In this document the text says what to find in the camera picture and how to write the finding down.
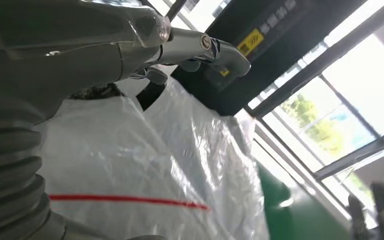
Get red and white plastic mailer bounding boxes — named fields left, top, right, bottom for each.
left=32, top=64, right=271, bottom=240

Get green conveyor belt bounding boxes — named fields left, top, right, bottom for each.
left=257, top=161, right=349, bottom=240

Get black inbound scanning machine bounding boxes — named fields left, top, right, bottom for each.
left=171, top=0, right=368, bottom=117

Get silver conveyor frame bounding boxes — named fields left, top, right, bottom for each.
left=250, top=121, right=353, bottom=229

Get dark window frame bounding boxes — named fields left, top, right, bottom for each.
left=244, top=0, right=384, bottom=181

